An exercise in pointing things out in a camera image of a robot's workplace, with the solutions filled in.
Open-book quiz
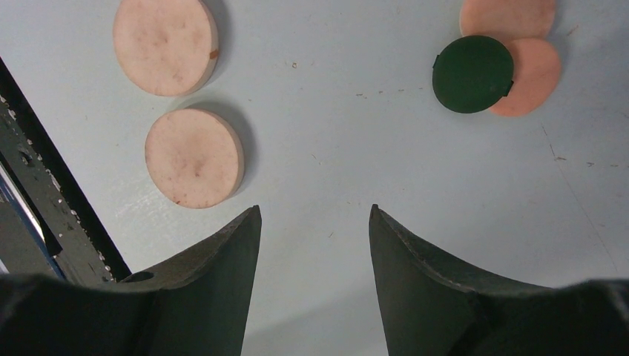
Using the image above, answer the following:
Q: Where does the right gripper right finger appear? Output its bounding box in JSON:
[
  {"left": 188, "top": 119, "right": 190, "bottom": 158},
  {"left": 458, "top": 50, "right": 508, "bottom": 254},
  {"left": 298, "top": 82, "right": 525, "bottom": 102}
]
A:
[{"left": 369, "top": 205, "right": 628, "bottom": 355}]

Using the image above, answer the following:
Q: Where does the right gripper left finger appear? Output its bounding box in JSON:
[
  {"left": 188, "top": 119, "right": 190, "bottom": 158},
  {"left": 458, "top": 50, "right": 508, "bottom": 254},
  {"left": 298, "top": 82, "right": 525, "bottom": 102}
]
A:
[{"left": 1, "top": 206, "right": 262, "bottom": 355}]

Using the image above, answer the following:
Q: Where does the large beige sponge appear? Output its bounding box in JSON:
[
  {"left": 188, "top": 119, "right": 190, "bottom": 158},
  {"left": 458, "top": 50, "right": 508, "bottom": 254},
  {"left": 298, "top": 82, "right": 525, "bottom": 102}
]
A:
[{"left": 113, "top": 0, "right": 220, "bottom": 96}]

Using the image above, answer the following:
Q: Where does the orange round sponge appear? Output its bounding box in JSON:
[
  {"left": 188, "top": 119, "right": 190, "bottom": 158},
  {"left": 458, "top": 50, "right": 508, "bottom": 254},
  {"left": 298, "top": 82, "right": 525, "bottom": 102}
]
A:
[
  {"left": 490, "top": 38, "right": 562, "bottom": 117},
  {"left": 459, "top": 0, "right": 556, "bottom": 40}
]

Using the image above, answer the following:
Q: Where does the beige round sponge lower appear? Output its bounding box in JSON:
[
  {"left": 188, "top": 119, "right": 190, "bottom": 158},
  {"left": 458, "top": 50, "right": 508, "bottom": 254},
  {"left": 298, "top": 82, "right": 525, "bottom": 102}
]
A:
[{"left": 145, "top": 108, "right": 245, "bottom": 209}]

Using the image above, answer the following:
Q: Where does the dark green round sponge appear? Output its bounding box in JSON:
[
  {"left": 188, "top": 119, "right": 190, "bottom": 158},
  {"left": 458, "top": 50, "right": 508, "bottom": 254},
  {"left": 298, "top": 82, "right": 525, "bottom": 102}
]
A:
[{"left": 432, "top": 35, "right": 515, "bottom": 113}]

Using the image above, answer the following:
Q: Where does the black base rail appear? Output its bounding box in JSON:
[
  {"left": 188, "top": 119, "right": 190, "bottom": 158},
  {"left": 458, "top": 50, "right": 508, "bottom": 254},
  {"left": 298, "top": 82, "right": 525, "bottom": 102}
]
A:
[{"left": 1, "top": 64, "right": 131, "bottom": 286}]

